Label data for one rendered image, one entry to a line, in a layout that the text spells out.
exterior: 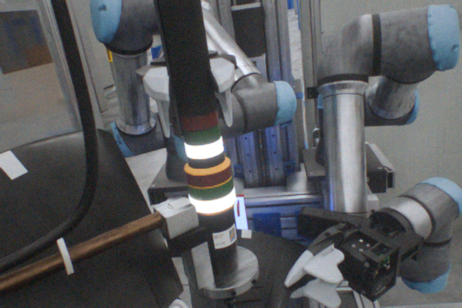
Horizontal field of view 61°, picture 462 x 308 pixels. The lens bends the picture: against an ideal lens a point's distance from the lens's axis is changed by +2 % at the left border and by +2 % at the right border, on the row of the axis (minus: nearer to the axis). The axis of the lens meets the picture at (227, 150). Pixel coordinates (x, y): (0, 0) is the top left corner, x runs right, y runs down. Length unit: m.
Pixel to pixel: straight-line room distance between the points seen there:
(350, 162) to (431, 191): 0.14
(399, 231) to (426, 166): 1.91
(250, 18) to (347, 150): 0.60
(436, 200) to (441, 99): 1.75
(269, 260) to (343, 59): 0.39
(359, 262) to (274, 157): 0.78
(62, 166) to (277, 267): 0.33
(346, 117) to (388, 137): 1.65
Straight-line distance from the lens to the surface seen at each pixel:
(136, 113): 1.09
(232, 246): 0.39
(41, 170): 0.45
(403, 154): 2.47
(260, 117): 0.64
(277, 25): 1.31
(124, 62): 0.98
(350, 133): 0.75
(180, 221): 0.35
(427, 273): 0.77
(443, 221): 0.72
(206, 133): 0.33
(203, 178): 0.34
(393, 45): 0.77
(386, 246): 0.59
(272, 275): 0.57
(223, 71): 0.33
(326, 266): 0.55
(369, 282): 0.59
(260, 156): 1.33
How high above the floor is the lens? 1.54
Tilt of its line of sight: 21 degrees down
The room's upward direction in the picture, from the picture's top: 8 degrees counter-clockwise
